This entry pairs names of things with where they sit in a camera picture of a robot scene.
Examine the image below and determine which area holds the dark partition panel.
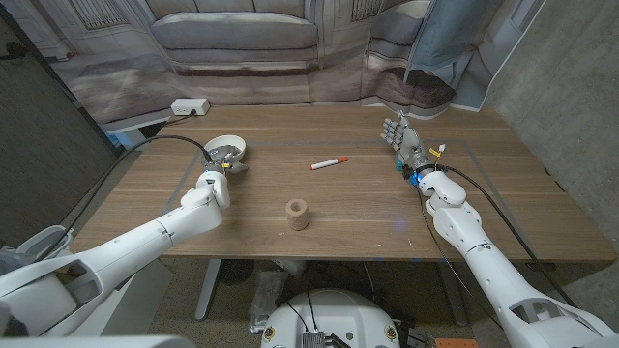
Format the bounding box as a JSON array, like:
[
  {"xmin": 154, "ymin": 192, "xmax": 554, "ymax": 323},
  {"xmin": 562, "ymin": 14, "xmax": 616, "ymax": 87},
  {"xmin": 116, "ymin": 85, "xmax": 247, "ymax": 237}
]
[{"xmin": 0, "ymin": 4, "xmax": 125, "ymax": 247}]

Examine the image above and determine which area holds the black power strip cable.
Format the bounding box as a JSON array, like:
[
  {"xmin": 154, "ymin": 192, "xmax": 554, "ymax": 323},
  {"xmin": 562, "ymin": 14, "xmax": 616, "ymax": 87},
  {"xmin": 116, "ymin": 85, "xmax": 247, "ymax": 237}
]
[{"xmin": 162, "ymin": 109, "xmax": 198, "ymax": 128}]

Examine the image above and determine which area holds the white table leg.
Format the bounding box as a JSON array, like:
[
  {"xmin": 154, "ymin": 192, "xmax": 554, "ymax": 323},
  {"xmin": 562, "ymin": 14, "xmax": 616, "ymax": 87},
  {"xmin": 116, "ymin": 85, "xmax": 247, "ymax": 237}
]
[{"xmin": 194, "ymin": 259, "xmax": 222, "ymax": 322}]

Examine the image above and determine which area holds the white plastic bin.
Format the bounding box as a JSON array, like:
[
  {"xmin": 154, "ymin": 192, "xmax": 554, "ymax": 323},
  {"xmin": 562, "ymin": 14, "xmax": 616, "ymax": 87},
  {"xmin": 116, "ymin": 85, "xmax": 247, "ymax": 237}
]
[{"xmin": 14, "ymin": 224, "xmax": 74, "ymax": 262}]

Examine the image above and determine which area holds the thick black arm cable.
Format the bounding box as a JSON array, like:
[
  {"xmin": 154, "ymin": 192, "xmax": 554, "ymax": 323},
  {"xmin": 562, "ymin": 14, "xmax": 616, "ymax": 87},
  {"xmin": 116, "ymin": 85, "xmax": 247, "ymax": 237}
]
[
  {"xmin": 434, "ymin": 164, "xmax": 579, "ymax": 309},
  {"xmin": 36, "ymin": 134, "xmax": 214, "ymax": 262}
]

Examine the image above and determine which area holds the clear plastic bag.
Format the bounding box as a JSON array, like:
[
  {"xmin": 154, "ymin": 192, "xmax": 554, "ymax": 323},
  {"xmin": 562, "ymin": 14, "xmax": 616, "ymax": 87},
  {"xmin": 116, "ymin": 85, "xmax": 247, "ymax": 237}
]
[{"xmin": 249, "ymin": 269, "xmax": 291, "ymax": 334}]

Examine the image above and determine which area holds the black round object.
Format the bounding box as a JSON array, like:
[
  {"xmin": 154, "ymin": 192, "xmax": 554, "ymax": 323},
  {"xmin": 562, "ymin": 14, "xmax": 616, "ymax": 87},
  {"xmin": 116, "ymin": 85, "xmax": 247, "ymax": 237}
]
[{"xmin": 217, "ymin": 259, "xmax": 255, "ymax": 286}]

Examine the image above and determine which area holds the printed living room backdrop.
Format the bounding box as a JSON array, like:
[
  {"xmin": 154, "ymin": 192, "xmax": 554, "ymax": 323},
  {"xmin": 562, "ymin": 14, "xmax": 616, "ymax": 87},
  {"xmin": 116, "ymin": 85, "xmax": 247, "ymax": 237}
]
[{"xmin": 0, "ymin": 0, "xmax": 547, "ymax": 126}]

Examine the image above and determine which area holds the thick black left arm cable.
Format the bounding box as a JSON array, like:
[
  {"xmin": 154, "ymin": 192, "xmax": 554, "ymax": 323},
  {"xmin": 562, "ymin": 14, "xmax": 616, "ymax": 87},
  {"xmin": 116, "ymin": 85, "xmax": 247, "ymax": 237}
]
[{"xmin": 36, "ymin": 134, "xmax": 214, "ymax": 262}]

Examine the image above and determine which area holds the orange block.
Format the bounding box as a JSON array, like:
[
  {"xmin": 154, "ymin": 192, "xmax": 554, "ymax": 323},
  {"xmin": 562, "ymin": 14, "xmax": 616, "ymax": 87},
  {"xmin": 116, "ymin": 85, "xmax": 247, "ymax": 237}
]
[{"xmin": 434, "ymin": 337, "xmax": 480, "ymax": 348}]

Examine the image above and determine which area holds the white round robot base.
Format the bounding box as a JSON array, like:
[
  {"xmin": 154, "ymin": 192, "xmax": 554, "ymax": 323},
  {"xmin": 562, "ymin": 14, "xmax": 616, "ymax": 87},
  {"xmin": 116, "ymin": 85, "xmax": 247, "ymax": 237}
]
[{"xmin": 259, "ymin": 288, "xmax": 401, "ymax": 348}]

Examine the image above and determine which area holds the white bowl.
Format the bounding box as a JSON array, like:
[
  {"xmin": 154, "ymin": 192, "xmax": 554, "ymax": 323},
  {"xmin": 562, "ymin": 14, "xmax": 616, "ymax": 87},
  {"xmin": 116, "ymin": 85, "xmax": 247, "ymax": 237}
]
[{"xmin": 202, "ymin": 134, "xmax": 248, "ymax": 163}]

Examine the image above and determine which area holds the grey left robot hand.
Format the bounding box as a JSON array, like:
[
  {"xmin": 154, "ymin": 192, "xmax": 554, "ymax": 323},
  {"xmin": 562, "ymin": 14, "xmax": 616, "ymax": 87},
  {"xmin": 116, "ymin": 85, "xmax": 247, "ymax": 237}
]
[{"xmin": 200, "ymin": 143, "xmax": 250, "ymax": 176}]

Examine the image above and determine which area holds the white power strip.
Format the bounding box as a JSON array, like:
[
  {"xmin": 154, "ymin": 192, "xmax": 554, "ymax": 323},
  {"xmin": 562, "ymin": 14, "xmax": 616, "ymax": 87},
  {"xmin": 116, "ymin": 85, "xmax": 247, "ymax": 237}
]
[{"xmin": 170, "ymin": 98, "xmax": 212, "ymax": 117}]

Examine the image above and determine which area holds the dark table leg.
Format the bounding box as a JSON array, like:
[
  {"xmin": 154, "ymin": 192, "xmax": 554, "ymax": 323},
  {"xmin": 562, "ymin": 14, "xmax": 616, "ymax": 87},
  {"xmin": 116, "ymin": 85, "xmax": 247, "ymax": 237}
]
[{"xmin": 437, "ymin": 263, "xmax": 469, "ymax": 328}]

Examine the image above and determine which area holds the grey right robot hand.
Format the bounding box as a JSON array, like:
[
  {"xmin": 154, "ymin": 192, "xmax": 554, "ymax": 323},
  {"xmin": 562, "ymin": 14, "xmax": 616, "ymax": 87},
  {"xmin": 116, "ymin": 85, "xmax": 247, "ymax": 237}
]
[{"xmin": 379, "ymin": 109, "xmax": 436, "ymax": 175}]

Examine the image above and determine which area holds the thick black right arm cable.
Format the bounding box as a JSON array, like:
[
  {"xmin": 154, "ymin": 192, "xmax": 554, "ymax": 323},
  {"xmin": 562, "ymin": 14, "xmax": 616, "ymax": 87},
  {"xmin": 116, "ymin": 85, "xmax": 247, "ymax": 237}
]
[{"xmin": 434, "ymin": 164, "xmax": 579, "ymax": 309}]

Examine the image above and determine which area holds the white marker with orange cap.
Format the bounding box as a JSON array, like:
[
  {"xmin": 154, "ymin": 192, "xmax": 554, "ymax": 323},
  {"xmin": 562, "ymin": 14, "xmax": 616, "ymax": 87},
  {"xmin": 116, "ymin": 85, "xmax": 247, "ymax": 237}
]
[{"xmin": 309, "ymin": 156, "xmax": 350, "ymax": 171}]

